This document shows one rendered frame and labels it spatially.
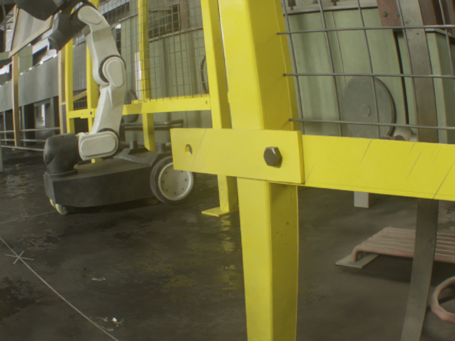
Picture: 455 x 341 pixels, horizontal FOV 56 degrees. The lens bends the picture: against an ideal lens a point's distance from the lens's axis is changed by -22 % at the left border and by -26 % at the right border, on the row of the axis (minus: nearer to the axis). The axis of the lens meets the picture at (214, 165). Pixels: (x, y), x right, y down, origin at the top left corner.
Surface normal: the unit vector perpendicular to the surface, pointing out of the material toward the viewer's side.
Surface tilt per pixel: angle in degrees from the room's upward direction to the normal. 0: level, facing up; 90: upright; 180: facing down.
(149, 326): 0
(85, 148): 90
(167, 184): 90
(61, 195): 90
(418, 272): 90
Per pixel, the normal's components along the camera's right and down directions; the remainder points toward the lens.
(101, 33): 0.54, 0.47
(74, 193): 0.16, 0.14
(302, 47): -0.77, 0.17
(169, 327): -0.09, -0.98
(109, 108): 0.49, 0.09
